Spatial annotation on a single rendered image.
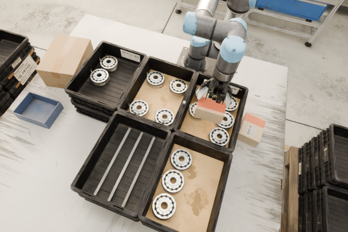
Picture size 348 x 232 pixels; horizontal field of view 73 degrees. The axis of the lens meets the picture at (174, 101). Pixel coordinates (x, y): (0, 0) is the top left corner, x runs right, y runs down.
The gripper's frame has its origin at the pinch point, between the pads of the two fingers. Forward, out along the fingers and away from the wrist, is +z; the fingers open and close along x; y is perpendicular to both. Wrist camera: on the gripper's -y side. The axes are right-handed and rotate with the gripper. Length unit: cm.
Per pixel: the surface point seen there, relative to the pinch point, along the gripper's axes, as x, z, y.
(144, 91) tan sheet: -36.9, 26.8, -10.6
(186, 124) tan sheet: -8.3, 26.7, 1.5
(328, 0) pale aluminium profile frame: 91, 52, -192
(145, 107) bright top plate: -31.8, 23.9, 0.3
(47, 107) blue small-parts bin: -90, 39, 11
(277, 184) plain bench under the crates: 46, 40, 13
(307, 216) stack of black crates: 85, 82, 12
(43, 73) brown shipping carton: -96, 27, -3
